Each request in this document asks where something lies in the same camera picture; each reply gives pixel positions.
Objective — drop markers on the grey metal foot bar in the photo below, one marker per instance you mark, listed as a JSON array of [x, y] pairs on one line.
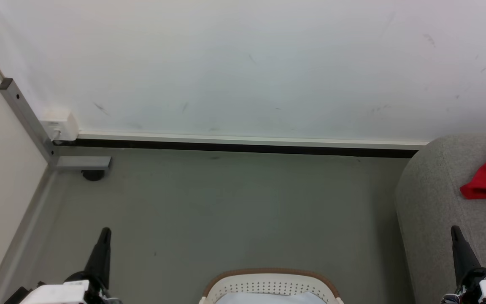
[[83, 162]]

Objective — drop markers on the white laundry basket brown rim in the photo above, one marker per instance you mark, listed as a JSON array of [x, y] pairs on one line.
[[268, 283]]

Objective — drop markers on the white wall socket box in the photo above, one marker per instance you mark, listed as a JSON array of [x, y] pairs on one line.
[[60, 123]]

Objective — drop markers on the white and black baseboard strip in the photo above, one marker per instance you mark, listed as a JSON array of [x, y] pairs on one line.
[[247, 144]]

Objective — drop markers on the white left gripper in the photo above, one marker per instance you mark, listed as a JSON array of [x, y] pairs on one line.
[[57, 292]]

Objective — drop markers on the light blue cloth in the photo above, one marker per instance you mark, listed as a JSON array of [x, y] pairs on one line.
[[268, 299]]

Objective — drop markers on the grey fabric sofa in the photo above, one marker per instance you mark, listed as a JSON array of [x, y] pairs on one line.
[[437, 202]]

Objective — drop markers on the grey metal frame post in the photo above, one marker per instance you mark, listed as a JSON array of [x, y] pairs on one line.
[[24, 115]]

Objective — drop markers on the black caster wheel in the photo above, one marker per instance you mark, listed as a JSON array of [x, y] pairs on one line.
[[93, 175]]

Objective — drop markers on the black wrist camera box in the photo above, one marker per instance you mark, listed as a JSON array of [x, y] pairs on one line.
[[15, 296]]

